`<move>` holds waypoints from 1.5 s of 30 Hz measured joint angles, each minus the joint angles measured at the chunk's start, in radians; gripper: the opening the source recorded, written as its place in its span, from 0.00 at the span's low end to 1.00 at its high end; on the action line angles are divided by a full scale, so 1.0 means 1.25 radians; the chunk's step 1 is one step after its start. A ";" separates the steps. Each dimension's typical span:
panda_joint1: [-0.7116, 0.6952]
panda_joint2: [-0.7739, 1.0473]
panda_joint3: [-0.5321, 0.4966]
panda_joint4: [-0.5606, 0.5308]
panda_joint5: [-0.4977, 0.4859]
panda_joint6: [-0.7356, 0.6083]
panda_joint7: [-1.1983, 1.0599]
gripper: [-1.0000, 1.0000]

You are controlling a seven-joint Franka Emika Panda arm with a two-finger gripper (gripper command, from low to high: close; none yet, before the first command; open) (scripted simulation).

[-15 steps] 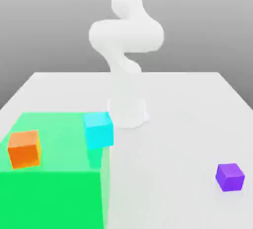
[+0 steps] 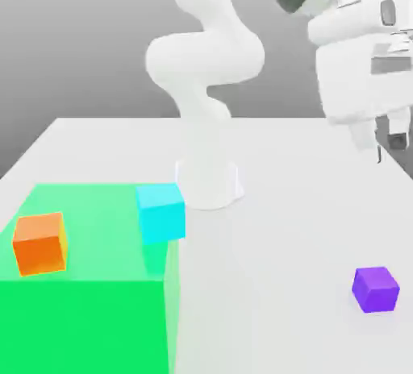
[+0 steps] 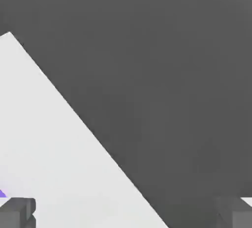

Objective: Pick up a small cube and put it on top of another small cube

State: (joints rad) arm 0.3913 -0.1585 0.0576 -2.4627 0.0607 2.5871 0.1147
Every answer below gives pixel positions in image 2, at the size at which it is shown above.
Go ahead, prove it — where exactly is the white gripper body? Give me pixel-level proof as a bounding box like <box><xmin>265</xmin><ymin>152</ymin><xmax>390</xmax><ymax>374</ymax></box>
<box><xmin>315</xmin><ymin>29</ymin><xmax>413</xmax><ymax>127</ymax></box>

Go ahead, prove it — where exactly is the small purple cube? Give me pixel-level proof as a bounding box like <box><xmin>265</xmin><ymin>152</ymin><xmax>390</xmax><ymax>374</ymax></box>
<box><xmin>351</xmin><ymin>266</ymin><xmax>402</xmax><ymax>314</ymax></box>

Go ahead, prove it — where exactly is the small cyan cube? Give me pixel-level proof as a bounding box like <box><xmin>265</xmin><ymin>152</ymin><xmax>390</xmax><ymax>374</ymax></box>
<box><xmin>135</xmin><ymin>182</ymin><xmax>187</xmax><ymax>247</ymax></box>

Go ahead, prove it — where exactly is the small orange cube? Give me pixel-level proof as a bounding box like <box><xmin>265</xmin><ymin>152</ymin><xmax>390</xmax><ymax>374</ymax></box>
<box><xmin>11</xmin><ymin>211</ymin><xmax>69</xmax><ymax>278</ymax></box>

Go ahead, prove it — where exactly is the large green box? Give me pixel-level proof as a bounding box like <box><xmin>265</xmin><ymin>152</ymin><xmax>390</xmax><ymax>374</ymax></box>
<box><xmin>0</xmin><ymin>182</ymin><xmax>181</xmax><ymax>374</ymax></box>

